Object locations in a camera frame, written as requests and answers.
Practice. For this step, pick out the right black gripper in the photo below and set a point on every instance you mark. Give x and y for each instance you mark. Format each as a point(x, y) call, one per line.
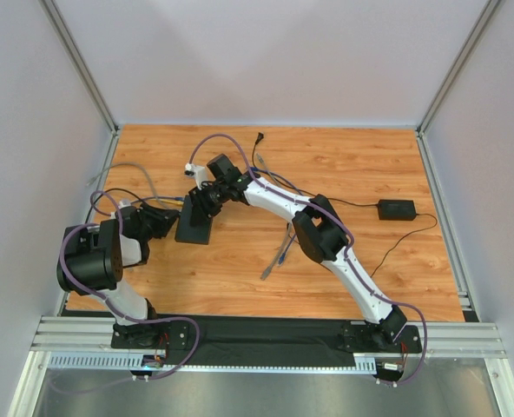
point(200, 205)

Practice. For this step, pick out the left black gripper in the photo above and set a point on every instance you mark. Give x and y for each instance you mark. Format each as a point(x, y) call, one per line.
point(154, 221)

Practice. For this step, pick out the black network switch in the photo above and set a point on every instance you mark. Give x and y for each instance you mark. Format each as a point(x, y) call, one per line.
point(192, 228)

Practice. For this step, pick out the black power adapter brick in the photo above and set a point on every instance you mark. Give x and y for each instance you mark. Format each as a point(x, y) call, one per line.
point(396, 210)

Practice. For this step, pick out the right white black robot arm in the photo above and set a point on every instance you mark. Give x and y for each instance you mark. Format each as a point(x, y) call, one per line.
point(321, 234)

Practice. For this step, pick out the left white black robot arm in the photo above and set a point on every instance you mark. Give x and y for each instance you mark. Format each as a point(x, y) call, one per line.
point(93, 262)

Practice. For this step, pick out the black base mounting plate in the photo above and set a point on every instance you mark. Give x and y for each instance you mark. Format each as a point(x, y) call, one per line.
point(276, 341)

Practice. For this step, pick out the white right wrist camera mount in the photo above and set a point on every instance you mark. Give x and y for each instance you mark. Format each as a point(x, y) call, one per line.
point(196, 172)

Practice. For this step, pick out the slotted cable duct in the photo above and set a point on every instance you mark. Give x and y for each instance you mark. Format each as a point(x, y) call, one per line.
point(126, 361)

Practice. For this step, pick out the left aluminium frame post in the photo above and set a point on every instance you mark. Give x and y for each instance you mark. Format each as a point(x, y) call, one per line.
point(68, 41)

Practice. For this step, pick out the aluminium frame post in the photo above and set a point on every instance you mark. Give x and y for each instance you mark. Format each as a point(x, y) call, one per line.
point(463, 56)
point(68, 41)

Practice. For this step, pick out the right aluminium frame post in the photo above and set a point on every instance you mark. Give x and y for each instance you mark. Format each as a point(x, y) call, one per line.
point(463, 56)

